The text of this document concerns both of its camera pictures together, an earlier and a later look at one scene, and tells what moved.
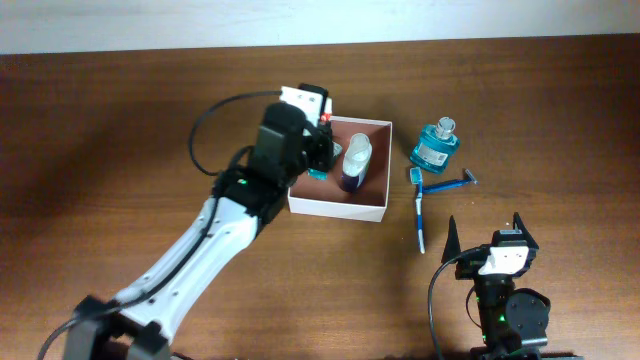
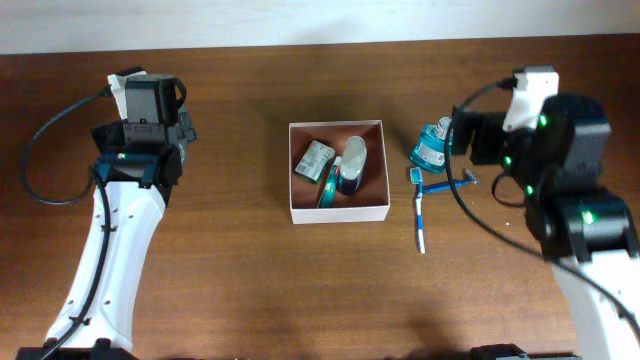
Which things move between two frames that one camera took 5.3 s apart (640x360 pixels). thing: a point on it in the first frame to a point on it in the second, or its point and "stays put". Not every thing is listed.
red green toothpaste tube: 320,174 to 328,197
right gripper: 470,263 to 491,134
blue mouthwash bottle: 435,146 stays put
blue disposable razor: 440,186 stays put
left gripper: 319,138 to 112,138
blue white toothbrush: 416,178 stays put
